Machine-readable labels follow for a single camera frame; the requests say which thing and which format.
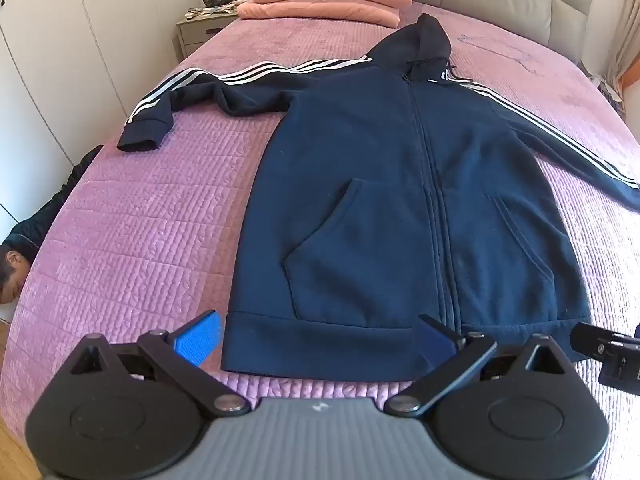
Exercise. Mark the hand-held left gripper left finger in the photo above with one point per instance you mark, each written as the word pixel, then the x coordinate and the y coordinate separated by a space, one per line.
pixel 197 341

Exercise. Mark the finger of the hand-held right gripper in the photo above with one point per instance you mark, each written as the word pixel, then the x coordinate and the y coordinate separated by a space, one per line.
pixel 607 347

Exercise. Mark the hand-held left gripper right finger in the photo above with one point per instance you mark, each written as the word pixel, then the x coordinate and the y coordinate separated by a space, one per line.
pixel 436 344

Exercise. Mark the navy striped zip hoodie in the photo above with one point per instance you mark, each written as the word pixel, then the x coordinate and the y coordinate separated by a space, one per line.
pixel 400 220

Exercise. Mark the pink quilted bed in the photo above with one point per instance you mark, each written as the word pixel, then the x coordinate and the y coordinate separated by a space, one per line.
pixel 150 210

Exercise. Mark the bedside clutter pile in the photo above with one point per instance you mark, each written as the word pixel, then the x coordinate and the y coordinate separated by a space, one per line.
pixel 607 87

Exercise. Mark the white wardrobe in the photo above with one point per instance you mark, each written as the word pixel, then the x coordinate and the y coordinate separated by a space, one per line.
pixel 60 75

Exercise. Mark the beige nightstand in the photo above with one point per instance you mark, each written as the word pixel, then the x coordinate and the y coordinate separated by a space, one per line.
pixel 200 32

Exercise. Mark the light curtain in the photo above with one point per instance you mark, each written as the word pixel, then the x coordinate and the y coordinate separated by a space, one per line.
pixel 627 35

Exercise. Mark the papers clutter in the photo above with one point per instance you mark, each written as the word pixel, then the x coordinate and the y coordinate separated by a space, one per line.
pixel 210 11

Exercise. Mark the beige padded headboard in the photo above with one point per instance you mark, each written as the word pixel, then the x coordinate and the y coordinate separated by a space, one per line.
pixel 525 10

